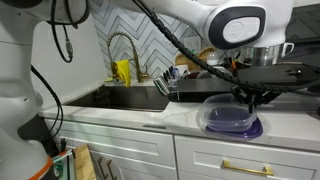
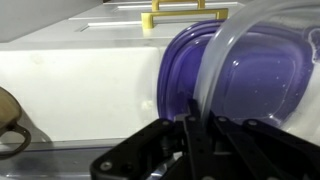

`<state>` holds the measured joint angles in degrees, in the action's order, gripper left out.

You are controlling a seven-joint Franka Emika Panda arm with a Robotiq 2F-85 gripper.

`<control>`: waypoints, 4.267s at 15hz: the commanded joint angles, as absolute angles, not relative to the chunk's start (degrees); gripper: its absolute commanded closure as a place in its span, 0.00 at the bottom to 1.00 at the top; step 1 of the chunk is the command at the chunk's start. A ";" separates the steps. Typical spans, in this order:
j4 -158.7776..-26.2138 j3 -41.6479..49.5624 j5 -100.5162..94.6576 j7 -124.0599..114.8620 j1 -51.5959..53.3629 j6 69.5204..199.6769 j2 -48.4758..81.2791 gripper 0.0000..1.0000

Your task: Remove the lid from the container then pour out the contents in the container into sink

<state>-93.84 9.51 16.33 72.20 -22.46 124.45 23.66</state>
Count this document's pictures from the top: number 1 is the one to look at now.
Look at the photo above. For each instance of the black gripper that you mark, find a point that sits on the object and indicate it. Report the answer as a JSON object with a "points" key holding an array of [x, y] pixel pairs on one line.
{"points": [[276, 75]]}

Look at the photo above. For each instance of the clear plastic container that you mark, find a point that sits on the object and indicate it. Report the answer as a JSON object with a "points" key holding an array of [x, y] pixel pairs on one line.
{"points": [[226, 110]]}

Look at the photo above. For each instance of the purple plastic container lid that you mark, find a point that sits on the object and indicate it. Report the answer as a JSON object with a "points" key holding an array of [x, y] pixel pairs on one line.
{"points": [[253, 132]]}

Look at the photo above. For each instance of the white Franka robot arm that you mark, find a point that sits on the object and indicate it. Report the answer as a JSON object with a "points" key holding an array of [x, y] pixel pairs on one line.
{"points": [[186, 10]]}

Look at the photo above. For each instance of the stainless steel sink basin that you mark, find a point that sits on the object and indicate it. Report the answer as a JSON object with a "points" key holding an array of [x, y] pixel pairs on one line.
{"points": [[116, 96]]}

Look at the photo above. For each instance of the black utensil caddy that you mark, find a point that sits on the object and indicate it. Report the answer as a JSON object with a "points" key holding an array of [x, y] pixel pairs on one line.
{"points": [[238, 66]]}

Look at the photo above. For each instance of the clear plastic storage bin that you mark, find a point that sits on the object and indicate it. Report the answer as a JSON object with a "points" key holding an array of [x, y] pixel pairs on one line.
{"points": [[300, 101]]}

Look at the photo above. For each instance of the pale plastic bowl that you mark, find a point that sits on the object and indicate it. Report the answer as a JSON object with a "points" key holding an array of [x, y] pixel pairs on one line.
{"points": [[203, 75]]}

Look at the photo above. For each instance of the steel dish rack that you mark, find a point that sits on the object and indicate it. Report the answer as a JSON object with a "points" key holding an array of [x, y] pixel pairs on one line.
{"points": [[200, 86]]}

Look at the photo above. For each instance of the clear baby bottle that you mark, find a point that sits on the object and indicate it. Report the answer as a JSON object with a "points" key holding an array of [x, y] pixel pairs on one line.
{"points": [[212, 59]]}

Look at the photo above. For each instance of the wooden cutting board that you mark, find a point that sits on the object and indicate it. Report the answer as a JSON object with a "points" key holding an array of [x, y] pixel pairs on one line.
{"points": [[206, 51], [181, 60]]}

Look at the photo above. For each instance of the white mug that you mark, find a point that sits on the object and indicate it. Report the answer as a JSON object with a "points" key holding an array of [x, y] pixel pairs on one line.
{"points": [[181, 71]]}

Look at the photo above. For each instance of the steel utensil cup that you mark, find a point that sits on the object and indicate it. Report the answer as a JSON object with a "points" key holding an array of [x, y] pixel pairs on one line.
{"points": [[162, 85]]}

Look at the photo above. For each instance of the gold faucet lever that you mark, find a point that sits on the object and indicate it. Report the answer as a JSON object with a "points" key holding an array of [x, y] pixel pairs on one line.
{"points": [[143, 77]]}

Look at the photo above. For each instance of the gold spring neck faucet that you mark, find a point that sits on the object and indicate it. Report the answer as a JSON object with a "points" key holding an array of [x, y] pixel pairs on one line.
{"points": [[136, 66]]}

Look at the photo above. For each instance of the white cabinet with drawers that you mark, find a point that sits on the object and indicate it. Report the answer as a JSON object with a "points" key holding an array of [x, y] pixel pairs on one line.
{"points": [[133, 146]]}

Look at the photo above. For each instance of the yellow rubber gloves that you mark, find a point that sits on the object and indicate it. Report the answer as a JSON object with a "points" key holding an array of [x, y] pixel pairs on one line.
{"points": [[123, 71]]}

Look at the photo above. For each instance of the yellow sponge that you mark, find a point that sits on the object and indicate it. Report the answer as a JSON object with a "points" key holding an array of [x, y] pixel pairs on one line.
{"points": [[108, 80]]}

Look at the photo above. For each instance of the wooden plank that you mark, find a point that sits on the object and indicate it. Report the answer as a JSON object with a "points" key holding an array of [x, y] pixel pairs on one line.
{"points": [[83, 163]]}

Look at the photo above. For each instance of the white wall outlet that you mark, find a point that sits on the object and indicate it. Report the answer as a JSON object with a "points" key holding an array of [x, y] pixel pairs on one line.
{"points": [[192, 43]]}

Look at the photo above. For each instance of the white wall cabinet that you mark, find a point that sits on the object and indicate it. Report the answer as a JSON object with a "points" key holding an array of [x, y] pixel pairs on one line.
{"points": [[306, 2]]}

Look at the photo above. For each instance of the teal metal cart frame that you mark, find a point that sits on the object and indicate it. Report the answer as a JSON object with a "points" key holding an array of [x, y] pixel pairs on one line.
{"points": [[63, 165]]}

